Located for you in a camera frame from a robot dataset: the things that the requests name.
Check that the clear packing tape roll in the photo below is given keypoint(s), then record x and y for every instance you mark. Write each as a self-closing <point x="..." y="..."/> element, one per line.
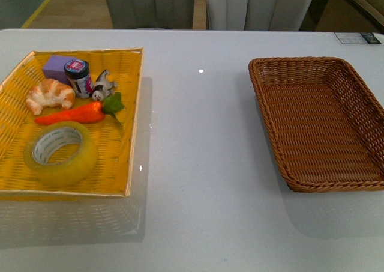
<point x="51" y="139"/>

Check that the yellow woven basket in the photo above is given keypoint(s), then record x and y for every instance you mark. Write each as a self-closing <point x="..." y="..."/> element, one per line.
<point x="114" y="137"/>

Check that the brown wicker basket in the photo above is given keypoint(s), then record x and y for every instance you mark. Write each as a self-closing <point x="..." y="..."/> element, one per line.
<point x="324" y="124"/>

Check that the small toy dog figurine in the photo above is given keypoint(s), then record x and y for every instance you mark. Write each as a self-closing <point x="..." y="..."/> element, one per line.
<point x="102" y="87"/>

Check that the orange toy carrot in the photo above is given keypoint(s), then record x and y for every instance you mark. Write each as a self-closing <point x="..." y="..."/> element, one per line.
<point x="86" y="114"/>

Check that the small black lidded jar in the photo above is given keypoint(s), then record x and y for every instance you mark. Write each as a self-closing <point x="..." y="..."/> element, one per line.
<point x="78" y="73"/>

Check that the grey chair left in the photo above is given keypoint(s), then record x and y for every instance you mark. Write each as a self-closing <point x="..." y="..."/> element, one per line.
<point x="151" y="14"/>

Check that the grey chair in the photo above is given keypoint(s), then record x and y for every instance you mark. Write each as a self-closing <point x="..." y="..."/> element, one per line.
<point x="256" y="15"/>
<point x="151" y="14"/>

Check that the toy croissant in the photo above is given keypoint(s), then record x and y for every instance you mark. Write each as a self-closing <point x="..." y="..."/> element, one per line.
<point x="50" y="93"/>

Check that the grey chair right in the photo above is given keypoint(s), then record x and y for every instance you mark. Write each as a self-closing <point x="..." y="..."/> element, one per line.
<point x="256" y="15"/>

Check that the purple foam block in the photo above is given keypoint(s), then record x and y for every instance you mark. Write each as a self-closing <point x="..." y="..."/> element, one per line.
<point x="54" y="68"/>

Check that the black white label sticker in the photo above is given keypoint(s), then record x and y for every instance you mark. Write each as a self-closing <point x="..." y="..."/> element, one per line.
<point x="357" y="38"/>

